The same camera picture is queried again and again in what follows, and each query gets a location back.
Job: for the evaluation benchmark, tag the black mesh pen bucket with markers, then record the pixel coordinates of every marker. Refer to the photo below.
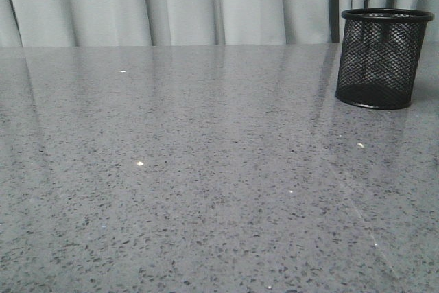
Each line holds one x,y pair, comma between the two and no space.
380,52

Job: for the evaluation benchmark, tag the pale grey curtain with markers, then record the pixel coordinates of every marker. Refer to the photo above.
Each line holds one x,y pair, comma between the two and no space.
67,23

